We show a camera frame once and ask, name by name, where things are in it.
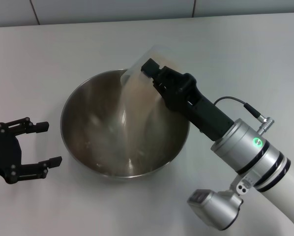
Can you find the white rice grains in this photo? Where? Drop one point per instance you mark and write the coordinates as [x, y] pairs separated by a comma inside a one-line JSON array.
[[137, 86]]

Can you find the stainless steel mixing bowl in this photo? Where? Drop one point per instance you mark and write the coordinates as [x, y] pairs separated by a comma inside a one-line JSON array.
[[88, 118]]

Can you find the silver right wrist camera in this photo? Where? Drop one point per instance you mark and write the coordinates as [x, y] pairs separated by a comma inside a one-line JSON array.
[[215, 209]]

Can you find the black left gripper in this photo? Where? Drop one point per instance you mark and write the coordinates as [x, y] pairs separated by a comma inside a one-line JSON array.
[[4, 155]]

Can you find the clear plastic measuring cup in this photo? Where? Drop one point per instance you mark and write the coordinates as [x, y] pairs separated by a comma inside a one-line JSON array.
[[134, 73]]

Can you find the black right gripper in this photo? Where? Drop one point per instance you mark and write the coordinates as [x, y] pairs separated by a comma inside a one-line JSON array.
[[193, 105]]

